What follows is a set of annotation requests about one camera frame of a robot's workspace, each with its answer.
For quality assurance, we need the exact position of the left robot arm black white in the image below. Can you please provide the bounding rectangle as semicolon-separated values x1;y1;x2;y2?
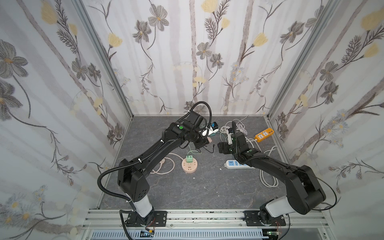
97;101;213;227

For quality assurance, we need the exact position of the beige socket power cord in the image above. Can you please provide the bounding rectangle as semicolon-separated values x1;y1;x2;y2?
149;152;184;175

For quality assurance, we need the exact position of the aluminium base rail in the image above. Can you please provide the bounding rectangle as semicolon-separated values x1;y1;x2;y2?
78;209;335;240

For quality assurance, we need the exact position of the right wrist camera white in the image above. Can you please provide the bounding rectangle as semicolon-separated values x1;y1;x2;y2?
227;134;233;145

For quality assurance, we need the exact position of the white blue power strip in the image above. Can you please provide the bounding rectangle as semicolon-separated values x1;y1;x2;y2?
224;160;251;169

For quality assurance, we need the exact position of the round pink power socket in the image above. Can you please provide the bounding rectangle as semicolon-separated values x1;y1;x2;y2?
182;158;198;174

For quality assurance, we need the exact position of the white slotted cable duct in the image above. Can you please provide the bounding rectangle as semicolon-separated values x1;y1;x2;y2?
89;229;268;240

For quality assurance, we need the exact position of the green USB charger plug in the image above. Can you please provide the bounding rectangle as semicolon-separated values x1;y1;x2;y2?
186;155;194;163

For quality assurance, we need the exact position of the white cable bundle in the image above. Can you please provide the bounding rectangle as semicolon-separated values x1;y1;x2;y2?
218;115;259;149

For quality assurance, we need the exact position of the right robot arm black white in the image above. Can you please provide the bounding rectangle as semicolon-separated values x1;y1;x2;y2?
218;133;326;225

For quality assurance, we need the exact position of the orange power strip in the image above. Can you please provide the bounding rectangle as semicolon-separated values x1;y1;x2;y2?
254;128;275;143

